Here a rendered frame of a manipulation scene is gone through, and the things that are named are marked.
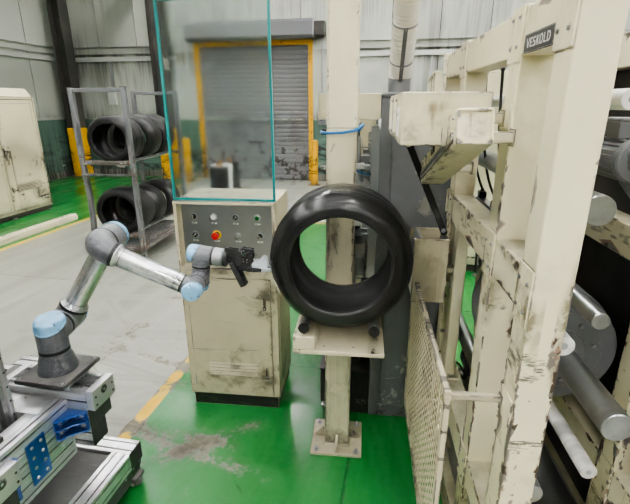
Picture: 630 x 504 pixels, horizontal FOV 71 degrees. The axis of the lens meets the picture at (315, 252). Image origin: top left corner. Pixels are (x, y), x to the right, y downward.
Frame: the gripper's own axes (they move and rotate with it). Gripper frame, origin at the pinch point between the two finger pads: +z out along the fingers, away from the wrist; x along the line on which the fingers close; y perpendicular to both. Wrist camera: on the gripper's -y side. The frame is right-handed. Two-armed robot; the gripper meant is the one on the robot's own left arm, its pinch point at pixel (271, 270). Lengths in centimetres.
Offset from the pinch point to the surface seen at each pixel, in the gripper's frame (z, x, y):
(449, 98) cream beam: 51, -36, 73
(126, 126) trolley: -212, 281, 17
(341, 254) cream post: 27.3, 25.9, 2.5
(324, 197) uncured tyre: 18.3, -8.3, 34.9
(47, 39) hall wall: -746, 915, 120
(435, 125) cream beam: 48, -36, 66
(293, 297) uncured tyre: 11.7, -11.4, -5.3
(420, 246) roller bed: 61, 19, 14
